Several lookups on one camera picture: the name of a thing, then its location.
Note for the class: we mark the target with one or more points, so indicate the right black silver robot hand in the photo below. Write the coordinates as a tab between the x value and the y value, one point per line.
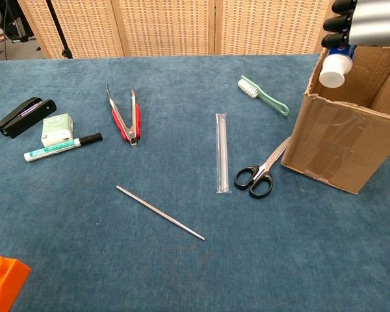
373	22

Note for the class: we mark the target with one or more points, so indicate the white blue toothpaste tube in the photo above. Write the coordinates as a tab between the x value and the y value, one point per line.
331	73

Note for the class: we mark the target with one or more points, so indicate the open cardboard box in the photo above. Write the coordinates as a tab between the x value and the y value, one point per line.
338	146

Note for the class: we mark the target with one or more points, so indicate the straw in clear wrapper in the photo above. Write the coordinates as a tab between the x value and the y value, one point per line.
222	152

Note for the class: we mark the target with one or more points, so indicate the small green white box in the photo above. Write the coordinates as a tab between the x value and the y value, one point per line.
57	128

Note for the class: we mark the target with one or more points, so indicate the woven folding screen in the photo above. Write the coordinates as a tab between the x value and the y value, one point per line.
162	26

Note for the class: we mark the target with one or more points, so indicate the thin metal rod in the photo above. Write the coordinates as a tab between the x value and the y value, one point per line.
159	213

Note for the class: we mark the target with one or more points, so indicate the black tripod stand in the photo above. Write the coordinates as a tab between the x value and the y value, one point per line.
57	26

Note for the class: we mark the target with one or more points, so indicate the green white marker pen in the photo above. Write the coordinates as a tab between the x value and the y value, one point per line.
52	149

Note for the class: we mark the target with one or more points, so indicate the black stapler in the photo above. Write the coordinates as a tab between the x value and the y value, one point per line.
16	125

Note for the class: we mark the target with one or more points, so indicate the blue felt table mat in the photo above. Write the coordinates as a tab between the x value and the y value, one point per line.
84	260

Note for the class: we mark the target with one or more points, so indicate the orange plastic block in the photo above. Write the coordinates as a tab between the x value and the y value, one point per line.
3	286

